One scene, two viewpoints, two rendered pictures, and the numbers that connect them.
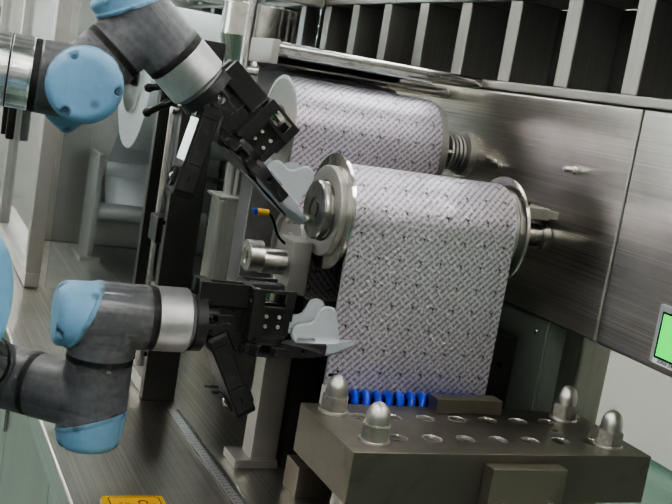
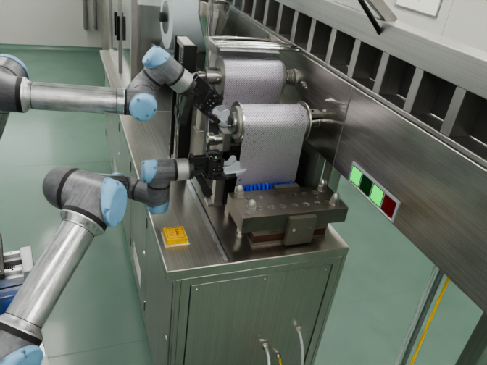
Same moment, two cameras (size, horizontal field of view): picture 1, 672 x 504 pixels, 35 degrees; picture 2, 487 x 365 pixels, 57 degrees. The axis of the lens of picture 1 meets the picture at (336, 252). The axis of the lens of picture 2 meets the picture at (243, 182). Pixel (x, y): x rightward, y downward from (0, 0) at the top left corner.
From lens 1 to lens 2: 0.47 m
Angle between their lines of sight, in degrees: 21
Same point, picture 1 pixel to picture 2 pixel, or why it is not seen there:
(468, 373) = (288, 174)
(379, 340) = (255, 167)
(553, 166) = (323, 95)
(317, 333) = (232, 169)
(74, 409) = (151, 201)
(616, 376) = not seen: hidden behind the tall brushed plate
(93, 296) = (153, 167)
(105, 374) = (160, 191)
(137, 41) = (161, 76)
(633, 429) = not seen: hidden behind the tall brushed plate
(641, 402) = not seen: hidden behind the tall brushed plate
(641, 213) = (349, 125)
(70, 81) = (138, 109)
